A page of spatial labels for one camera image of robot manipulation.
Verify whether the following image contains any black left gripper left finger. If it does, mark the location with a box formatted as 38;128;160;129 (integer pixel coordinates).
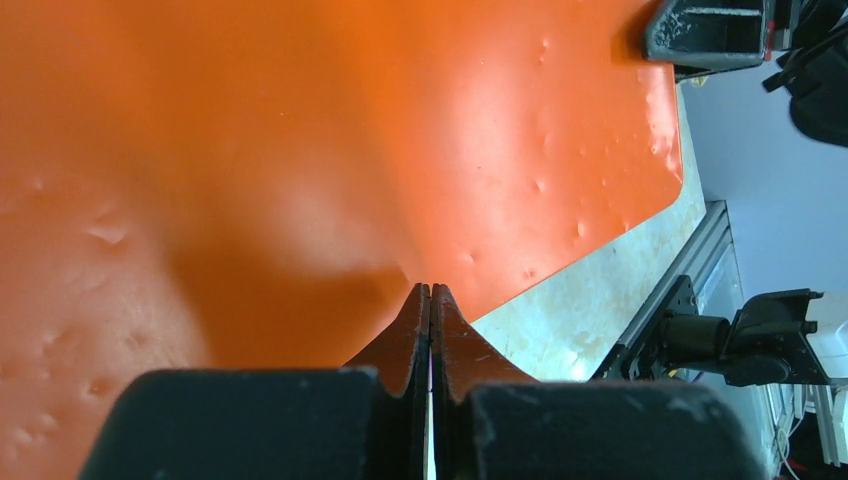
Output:
80;284;430;479

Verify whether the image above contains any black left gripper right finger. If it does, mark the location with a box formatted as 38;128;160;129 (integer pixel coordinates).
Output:
430;284;768;479

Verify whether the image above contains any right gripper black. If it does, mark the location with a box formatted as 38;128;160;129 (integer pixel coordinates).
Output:
642;0;847;147

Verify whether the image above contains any orange tin lid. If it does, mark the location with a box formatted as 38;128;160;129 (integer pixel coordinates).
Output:
1;1;684;479

